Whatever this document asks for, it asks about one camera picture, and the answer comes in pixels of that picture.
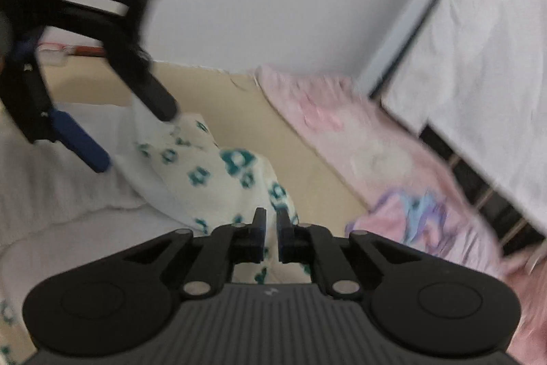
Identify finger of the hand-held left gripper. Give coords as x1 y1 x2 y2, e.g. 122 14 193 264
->
2 40 112 173
107 44 178 122

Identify white quilt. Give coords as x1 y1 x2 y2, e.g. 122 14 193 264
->
0 100 206 365

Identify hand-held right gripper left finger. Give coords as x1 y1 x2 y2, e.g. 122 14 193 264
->
122 208 268 299

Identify cream floral cloth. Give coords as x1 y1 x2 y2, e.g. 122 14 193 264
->
0 297 20 363

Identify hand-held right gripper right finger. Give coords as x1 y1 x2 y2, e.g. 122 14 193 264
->
277 209 422 299

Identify cream floral pants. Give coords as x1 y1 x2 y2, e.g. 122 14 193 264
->
115 97 312 284

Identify dark bed railing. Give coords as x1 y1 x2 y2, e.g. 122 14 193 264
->
370 91 547 259

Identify white hanging sheet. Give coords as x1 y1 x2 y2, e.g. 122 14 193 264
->
380 0 547 229

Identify red pen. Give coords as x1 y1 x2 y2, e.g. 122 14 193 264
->
64 45 107 58

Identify pink printed blanket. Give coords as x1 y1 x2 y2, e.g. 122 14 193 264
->
255 63 547 365

